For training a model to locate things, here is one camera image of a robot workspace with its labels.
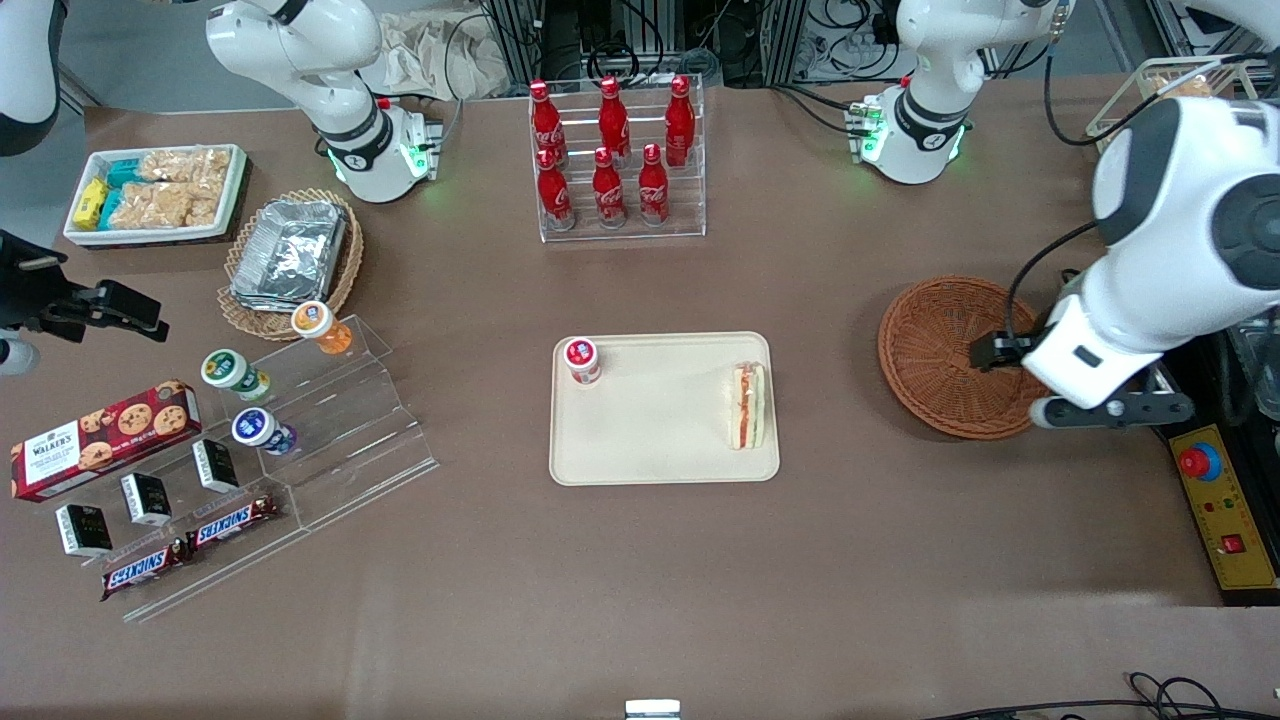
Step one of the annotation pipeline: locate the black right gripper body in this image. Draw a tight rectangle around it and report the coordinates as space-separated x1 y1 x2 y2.
0 230 101 343

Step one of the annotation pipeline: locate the triangular sandwich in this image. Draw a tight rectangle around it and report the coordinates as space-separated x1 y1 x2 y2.
729 361 768 452

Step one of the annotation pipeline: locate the brown wicker basket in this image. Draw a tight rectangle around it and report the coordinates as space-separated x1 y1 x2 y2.
878 276 1057 441

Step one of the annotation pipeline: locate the white rectangular snack tray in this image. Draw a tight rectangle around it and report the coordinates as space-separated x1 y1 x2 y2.
62 144 248 247

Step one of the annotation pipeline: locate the light wicker basket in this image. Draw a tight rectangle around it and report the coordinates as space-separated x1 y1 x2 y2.
217 188 364 342

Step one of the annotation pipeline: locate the beige plastic tray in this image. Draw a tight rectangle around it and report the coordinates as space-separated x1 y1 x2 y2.
549 332 781 487

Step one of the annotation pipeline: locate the green-lid yogurt bottle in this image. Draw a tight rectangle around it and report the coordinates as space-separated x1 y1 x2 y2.
200 348 272 404

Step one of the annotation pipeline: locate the clear-wrapped cracker pack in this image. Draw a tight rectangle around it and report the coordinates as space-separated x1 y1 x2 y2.
1147 71 1214 102
185 179 224 228
109 182 197 230
139 147 234 187

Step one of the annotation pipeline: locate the yellow snack packet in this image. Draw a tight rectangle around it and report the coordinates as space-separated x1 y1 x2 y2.
72 177 110 232

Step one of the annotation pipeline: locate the red Walkers cookie box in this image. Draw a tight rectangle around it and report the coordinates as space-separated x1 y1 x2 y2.
10 379 204 503

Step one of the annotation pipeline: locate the small black box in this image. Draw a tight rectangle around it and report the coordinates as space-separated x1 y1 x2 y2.
55 503 114 558
192 438 240 494
120 472 174 528

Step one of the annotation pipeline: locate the blue-lid yogurt bottle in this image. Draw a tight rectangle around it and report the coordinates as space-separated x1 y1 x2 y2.
231 407 298 457

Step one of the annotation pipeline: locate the stack of foil trays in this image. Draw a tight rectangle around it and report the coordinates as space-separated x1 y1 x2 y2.
229 199 349 312

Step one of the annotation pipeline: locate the metal container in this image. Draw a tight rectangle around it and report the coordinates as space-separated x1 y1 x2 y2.
1225 320 1280 421

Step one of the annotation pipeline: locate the orange-lid yogurt bottle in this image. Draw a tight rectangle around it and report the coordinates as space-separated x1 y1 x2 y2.
291 300 354 357

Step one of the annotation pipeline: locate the black side appliance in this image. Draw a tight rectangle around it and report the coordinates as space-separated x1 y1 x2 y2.
1150 320 1280 607

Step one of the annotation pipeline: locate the Snickers chocolate bar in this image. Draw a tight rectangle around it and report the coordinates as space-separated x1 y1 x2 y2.
185 493 282 553
100 539 192 602

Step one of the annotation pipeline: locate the yellow emergency stop control box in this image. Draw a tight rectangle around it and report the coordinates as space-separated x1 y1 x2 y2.
1169 424 1280 593

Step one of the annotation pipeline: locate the clear acrylic stepped stand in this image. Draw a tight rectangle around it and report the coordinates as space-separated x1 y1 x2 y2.
40 315 441 623

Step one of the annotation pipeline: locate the clear acrylic bottle rack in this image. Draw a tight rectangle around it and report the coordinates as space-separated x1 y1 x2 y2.
528 74 708 245

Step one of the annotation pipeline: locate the red Coca-Cola bottle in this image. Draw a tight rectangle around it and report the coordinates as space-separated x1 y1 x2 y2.
597 76 632 167
591 147 628 230
664 75 697 169
528 80 568 167
536 148 578 233
637 143 672 228

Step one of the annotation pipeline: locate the beige cloth bag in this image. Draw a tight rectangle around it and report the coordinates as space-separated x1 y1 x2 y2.
358 10 513 101

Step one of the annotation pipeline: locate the red-lid yogurt bottle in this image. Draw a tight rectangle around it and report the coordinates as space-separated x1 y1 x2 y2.
564 338 603 387

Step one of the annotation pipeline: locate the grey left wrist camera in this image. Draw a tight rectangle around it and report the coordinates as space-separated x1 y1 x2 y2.
1028 389 1197 432

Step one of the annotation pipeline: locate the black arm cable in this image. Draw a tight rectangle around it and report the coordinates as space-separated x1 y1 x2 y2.
1005 0 1261 346

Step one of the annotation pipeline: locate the wire snack rack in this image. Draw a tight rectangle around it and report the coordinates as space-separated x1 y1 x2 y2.
1087 54 1263 151

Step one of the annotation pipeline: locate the looped black floor cable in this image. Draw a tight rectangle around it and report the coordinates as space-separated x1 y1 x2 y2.
1128 671 1233 720

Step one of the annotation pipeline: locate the long black floor cable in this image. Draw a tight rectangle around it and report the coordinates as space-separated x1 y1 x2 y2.
922 698 1280 720

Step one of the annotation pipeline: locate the black aluminium frame rack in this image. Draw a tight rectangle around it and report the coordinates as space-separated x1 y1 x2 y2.
483 0 813 89

